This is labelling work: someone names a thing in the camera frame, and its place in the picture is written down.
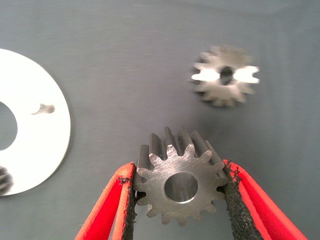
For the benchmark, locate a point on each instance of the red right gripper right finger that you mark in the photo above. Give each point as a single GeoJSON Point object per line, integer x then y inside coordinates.
{"type": "Point", "coordinates": [252, 210]}

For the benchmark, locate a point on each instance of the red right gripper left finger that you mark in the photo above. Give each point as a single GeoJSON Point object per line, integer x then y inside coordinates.
{"type": "Point", "coordinates": [107, 210]}

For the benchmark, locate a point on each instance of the small dark steel gear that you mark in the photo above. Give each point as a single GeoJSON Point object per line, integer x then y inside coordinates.
{"type": "Point", "coordinates": [155, 180]}

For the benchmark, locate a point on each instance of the larger steel gear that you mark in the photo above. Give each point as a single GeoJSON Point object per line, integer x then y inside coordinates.
{"type": "Point", "coordinates": [212, 75]}

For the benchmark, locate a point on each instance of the round metal plate with hole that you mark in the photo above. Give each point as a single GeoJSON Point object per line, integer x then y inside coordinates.
{"type": "Point", "coordinates": [40, 150]}

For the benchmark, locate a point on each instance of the dark grey table cloth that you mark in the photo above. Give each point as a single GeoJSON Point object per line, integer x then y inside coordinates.
{"type": "Point", "coordinates": [140, 50]}

